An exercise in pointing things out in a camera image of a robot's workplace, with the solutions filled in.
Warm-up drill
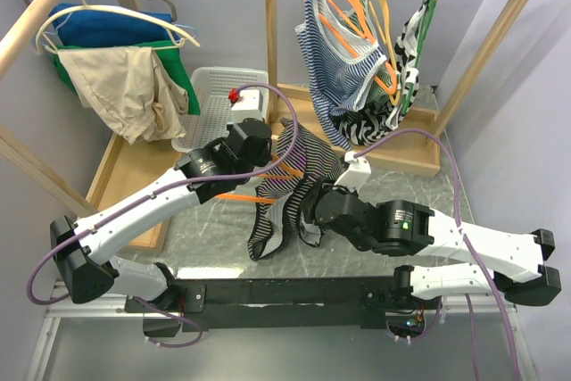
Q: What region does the orange plastic hanger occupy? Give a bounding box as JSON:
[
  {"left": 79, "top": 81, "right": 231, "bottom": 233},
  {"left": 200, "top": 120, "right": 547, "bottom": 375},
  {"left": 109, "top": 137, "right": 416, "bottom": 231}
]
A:
[{"left": 217, "top": 152, "right": 307, "bottom": 204}]

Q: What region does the dark striped tank top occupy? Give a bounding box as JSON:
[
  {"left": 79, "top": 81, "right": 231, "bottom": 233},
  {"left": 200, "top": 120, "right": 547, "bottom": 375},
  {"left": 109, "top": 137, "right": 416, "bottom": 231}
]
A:
[{"left": 247, "top": 118, "right": 342, "bottom": 261}]

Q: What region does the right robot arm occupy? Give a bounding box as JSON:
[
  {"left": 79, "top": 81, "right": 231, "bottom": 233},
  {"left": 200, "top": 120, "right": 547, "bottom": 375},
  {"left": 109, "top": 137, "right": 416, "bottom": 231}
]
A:
[{"left": 301, "top": 179, "right": 562, "bottom": 308}]

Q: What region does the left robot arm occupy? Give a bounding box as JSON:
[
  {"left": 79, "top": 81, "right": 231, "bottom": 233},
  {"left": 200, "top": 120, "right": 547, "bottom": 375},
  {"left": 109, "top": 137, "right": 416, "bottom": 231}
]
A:
[{"left": 50, "top": 119, "right": 271, "bottom": 311}]

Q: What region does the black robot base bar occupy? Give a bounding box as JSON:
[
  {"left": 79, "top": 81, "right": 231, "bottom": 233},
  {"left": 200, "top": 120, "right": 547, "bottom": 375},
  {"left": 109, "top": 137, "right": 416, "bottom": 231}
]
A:
[{"left": 151, "top": 276, "right": 438, "bottom": 330}]

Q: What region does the cream white hanger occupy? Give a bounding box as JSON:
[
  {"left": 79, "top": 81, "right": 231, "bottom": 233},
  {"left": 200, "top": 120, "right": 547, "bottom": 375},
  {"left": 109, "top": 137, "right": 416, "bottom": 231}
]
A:
[{"left": 35, "top": 4, "right": 201, "bottom": 55}]

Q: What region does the blue white striped tank top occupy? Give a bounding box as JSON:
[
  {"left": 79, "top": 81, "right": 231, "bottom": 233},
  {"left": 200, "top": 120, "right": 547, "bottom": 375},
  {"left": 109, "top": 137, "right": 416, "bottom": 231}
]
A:
[{"left": 295, "top": 0, "right": 386, "bottom": 151}]

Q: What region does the yellow hanger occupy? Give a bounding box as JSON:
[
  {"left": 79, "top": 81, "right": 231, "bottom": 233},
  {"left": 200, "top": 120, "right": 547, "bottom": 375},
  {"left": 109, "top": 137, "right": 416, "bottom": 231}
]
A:
[{"left": 368, "top": 0, "right": 401, "bottom": 106}]

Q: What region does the green hanger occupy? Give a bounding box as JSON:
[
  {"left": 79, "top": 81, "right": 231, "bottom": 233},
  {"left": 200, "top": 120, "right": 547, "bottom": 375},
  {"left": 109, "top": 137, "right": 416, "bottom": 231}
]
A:
[{"left": 399, "top": 0, "right": 436, "bottom": 120}]

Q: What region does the white perforated plastic basket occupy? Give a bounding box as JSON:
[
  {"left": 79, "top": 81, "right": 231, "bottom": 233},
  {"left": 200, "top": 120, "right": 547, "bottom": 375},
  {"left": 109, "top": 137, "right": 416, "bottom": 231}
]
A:
[{"left": 171, "top": 67, "right": 269, "bottom": 153}]

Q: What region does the black white zebra garment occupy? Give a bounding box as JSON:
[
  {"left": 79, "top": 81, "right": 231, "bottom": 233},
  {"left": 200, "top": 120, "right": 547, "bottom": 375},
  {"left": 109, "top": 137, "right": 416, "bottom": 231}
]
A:
[{"left": 333, "top": 0, "right": 405, "bottom": 145}]

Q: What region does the right wooden clothes rack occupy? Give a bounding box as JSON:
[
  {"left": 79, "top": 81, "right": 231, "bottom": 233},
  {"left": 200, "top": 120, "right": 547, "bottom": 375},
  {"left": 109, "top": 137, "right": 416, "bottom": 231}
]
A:
[{"left": 266, "top": 0, "right": 528, "bottom": 177}]

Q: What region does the wooden clothes rack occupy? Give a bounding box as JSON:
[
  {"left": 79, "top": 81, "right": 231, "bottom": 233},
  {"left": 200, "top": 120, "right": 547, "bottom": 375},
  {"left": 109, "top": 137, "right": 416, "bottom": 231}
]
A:
[
  {"left": 266, "top": 0, "right": 528, "bottom": 177},
  {"left": 0, "top": 0, "right": 197, "bottom": 252}
]

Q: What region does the beige cloth garment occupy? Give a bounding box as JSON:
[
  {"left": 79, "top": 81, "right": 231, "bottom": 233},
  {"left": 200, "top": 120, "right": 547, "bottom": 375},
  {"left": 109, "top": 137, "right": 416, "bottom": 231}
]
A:
[{"left": 57, "top": 46, "right": 190, "bottom": 145}]

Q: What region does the green garment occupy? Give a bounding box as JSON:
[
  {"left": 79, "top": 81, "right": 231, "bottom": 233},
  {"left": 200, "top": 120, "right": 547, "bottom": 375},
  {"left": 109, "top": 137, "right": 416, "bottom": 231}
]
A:
[{"left": 53, "top": 40, "right": 201, "bottom": 116}]

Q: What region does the left wooden clothes rack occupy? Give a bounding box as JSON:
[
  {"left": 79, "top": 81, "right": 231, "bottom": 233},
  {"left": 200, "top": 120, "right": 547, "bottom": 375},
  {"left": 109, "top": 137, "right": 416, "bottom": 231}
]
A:
[{"left": 0, "top": 0, "right": 197, "bottom": 252}]

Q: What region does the blue folded garment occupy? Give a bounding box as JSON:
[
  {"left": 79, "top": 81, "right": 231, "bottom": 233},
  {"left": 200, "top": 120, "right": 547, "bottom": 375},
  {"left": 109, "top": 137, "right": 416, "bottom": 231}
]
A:
[{"left": 52, "top": 12, "right": 170, "bottom": 48}]

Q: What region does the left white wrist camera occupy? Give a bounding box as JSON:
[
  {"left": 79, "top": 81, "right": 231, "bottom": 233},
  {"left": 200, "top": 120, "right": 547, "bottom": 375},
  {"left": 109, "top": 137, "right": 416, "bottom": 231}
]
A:
[{"left": 228, "top": 88, "right": 263, "bottom": 123}]

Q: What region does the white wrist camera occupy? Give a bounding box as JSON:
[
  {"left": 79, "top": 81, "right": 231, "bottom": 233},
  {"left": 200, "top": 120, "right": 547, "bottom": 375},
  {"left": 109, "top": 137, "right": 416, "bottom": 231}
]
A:
[
  {"left": 335, "top": 151, "right": 371, "bottom": 192},
  {"left": 228, "top": 88, "right": 263, "bottom": 123}
]

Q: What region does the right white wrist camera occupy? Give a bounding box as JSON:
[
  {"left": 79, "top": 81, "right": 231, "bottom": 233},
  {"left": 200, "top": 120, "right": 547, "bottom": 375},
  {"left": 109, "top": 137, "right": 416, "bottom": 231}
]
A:
[{"left": 335, "top": 151, "right": 371, "bottom": 192}]

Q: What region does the aluminium rail frame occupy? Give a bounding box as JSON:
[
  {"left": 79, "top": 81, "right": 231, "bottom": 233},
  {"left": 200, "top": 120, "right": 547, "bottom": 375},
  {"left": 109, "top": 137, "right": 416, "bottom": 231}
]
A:
[{"left": 26, "top": 276, "right": 536, "bottom": 381}]

